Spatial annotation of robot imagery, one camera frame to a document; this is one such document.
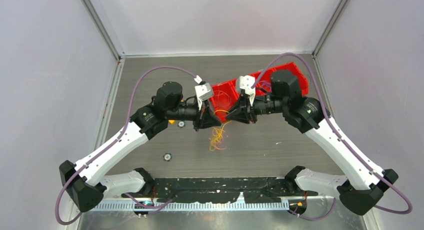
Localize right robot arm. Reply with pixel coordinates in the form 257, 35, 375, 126
226, 70, 398, 215

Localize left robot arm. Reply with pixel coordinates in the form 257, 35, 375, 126
59, 81, 221, 212

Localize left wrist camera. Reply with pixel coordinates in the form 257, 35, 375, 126
194, 75, 214, 110

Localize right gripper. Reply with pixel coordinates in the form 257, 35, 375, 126
225, 92, 287, 125

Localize red compartment bin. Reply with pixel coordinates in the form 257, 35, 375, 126
210, 62, 309, 122

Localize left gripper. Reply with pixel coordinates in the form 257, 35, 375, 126
166, 96, 222, 131

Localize pink cable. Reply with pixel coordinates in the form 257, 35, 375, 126
213, 90, 233, 110

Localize white slotted cable duct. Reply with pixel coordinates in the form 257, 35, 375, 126
92, 199, 290, 212

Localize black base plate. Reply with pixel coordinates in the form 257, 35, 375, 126
130, 177, 305, 203

